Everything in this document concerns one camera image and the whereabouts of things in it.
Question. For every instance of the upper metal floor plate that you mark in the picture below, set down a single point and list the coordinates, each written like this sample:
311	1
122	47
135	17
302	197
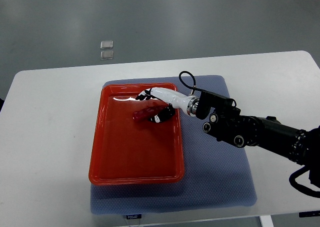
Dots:
106	44

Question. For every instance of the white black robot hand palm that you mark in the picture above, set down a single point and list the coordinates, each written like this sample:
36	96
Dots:
178	100

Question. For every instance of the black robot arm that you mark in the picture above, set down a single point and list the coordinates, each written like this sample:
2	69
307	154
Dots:
225	123

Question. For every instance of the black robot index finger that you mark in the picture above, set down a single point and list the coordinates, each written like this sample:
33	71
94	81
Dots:
145	93

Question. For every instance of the blue grey textured mat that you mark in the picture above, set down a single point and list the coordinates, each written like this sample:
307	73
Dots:
216	174

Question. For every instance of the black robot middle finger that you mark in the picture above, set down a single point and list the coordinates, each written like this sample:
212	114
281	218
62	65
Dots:
144	97

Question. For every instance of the red chili pepper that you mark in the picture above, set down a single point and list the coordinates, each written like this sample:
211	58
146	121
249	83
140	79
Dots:
147	113

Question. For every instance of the red plastic tray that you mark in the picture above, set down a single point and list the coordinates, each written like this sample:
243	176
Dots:
126	151

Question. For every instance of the black mat label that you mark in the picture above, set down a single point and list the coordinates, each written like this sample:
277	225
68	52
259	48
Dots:
133	216

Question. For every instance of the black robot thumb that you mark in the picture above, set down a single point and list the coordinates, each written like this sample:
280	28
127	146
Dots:
163	116

